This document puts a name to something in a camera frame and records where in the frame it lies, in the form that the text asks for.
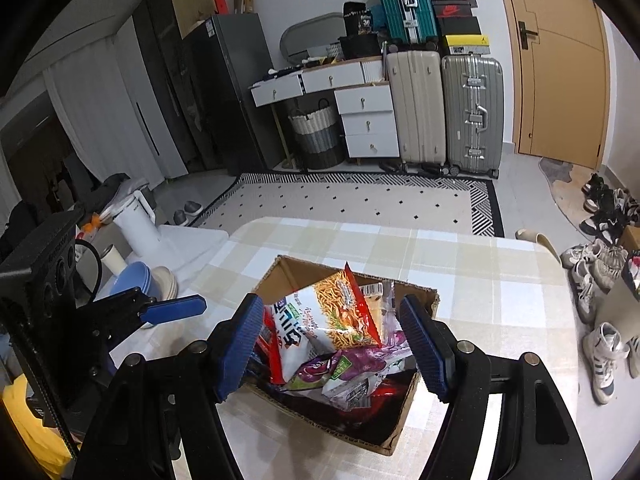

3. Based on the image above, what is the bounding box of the orange clear snack pack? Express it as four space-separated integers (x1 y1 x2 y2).
360 281 396 346

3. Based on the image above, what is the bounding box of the purple candy snack bag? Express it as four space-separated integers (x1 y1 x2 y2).
282 330 412 392

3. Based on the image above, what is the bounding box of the white orange noodle snack bag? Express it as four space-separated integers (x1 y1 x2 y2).
265 266 382 386

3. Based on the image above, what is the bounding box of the red chip bag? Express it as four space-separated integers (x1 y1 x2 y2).
347 374 413 419

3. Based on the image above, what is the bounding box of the blue bowls stack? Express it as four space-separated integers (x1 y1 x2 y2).
110 261 163 300

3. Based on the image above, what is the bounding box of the brown cardboard SF box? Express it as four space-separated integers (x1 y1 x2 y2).
248 256 439 456

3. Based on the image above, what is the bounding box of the white electric kettle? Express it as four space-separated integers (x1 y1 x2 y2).
112 191 162 257

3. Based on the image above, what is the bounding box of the patterned floor rug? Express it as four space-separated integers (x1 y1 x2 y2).
192 171 504 237

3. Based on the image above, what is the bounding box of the white high-top sneaker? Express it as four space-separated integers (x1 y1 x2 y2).
582 322 628 405

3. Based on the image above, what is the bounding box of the woven laundry basket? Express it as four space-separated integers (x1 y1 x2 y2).
288 98 347 170

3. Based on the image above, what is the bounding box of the white drawer desk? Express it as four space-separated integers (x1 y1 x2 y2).
250 56 400 159

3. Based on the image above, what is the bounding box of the silver suitcase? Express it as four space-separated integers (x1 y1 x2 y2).
442 54 504 179

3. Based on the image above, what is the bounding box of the black refrigerator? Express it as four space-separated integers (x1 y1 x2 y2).
184 13 285 176

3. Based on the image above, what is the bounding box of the beige suitcase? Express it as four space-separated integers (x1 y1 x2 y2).
385 51 447 166

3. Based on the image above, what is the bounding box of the wooden door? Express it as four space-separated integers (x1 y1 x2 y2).
503 0 610 169

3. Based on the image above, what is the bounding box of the stack of shoe boxes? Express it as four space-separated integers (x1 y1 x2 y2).
431 0 490 56

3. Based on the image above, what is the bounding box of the teal suitcase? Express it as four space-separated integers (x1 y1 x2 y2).
381 0 437 44

